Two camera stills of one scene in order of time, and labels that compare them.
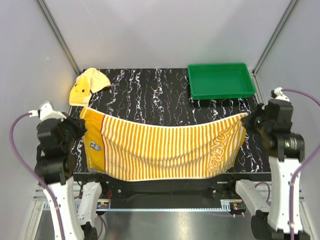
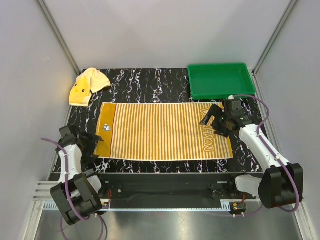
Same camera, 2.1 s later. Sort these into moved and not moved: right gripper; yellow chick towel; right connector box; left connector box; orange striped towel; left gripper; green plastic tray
Moved: left gripper; orange striped towel; right gripper
Not moved: left connector box; yellow chick towel; green plastic tray; right connector box
